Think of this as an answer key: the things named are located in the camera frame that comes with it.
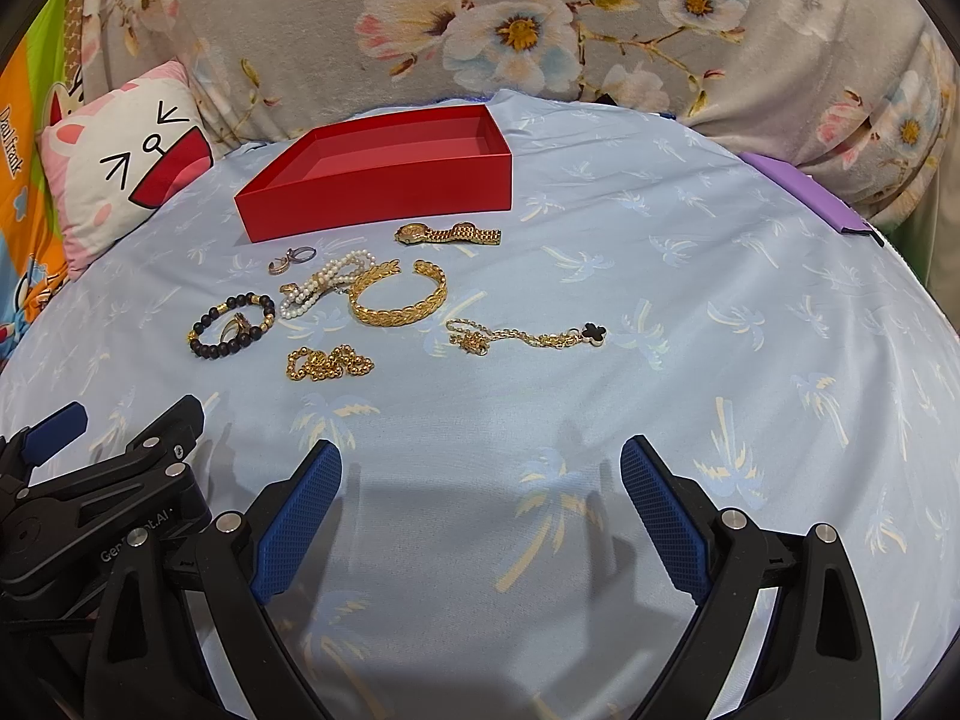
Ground black bead bracelet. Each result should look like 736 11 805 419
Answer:
187 291 278 361

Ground gold chain bracelet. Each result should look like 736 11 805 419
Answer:
283 343 376 384

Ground white pearl bracelet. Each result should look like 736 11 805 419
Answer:
278 248 379 320

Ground gold cuff bangle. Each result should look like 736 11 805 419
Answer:
348 259 448 328

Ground gold black clover necklace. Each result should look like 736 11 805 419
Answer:
444 317 610 358

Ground gold wrist watch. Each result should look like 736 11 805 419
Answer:
394 221 501 245

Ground light blue palm-print sheet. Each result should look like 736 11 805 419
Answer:
2 94 958 718

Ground white pink cat pillow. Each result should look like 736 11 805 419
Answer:
39 60 215 280

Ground colourful cartoon bedsheet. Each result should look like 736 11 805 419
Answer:
0 0 83 359

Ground red cardboard box tray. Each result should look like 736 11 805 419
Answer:
235 104 512 242

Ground purple mat edge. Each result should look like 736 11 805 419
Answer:
740 151 885 247

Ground grey floral blanket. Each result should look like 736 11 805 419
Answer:
78 0 958 231

